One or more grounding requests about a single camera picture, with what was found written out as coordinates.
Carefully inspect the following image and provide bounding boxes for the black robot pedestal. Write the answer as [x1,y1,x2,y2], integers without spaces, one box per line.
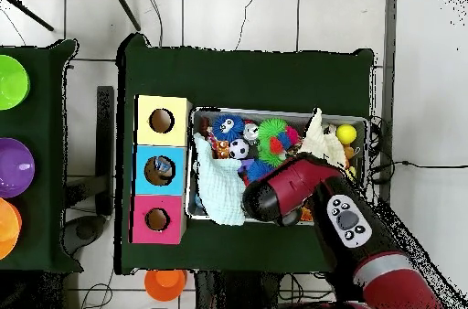
[193,270,282,309]

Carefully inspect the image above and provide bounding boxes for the purple plastic bowl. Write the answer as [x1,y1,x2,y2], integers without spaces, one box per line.
[0,137,37,199]

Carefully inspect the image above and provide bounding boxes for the green plastic bowl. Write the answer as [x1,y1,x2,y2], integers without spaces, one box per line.
[0,54,31,112]

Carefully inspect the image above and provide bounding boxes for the grey floor cable cover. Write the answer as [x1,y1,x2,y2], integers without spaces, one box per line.
[379,0,399,204]

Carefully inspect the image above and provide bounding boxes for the blue spiky ball with eyes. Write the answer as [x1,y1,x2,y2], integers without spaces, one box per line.
[211,113,245,143]

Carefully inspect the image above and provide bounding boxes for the cream muslin cloth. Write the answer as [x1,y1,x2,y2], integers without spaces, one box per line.
[299,107,348,171]

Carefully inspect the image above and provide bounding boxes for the dark green tablecloth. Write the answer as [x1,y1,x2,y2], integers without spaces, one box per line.
[0,38,83,275]
[114,32,376,276]

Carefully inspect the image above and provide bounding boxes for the black stand legs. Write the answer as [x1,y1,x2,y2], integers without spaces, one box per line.
[0,0,142,32]

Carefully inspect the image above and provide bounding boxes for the orange plastic bowl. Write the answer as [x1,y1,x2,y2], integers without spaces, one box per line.
[0,197,23,261]

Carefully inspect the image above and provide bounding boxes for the green spiky rubber ball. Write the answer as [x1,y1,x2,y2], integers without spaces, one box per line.
[257,117,288,141]

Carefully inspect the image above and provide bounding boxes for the black and white soccer ball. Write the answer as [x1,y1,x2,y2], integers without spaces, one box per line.
[229,138,250,160]

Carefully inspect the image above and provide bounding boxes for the black floor post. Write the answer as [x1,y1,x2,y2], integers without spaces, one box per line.
[95,85,115,217]

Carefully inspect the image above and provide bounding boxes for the blue spiky rubber ball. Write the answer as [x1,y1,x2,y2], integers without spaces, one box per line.
[246,159,277,183]

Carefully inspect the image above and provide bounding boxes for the grey round stand base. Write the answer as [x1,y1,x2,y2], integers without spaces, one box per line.
[62,214,108,256]

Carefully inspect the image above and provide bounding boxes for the thin black floor cable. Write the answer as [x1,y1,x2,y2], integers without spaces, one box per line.
[368,160,468,170]

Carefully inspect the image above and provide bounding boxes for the multicoloured spiky caterpillar toy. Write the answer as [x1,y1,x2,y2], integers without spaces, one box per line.
[257,124,302,168]

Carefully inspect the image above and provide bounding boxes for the mint muslin cloth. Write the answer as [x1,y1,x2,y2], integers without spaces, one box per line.
[192,132,247,227]

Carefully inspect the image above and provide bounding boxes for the orange plastic cup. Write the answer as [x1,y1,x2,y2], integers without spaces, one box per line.
[144,269,188,303]

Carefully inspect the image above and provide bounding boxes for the clear plastic packet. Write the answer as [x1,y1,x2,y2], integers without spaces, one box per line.
[152,156,174,177]

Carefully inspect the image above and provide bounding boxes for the silver wire mesh bin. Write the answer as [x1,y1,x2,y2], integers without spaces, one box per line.
[185,105,370,226]

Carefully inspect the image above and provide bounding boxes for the large yellow ball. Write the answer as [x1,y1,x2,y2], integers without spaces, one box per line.
[335,123,358,145]

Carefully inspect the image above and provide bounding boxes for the wooden box with three holes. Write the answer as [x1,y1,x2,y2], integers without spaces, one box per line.
[128,94,193,245]

